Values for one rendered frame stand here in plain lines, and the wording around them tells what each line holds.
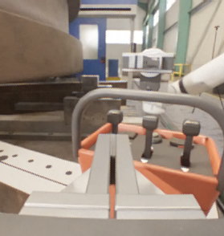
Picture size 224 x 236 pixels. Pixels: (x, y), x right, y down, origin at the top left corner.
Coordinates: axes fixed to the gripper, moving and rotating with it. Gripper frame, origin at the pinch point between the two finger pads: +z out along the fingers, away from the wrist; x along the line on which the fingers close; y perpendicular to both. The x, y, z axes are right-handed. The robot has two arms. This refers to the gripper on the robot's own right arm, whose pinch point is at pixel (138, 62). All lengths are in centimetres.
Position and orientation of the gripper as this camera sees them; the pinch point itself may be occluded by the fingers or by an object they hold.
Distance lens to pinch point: 37.8
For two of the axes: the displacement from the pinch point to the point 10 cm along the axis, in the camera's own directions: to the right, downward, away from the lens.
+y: 0.2, -9.5, -3.0
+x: 9.2, 1.3, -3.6
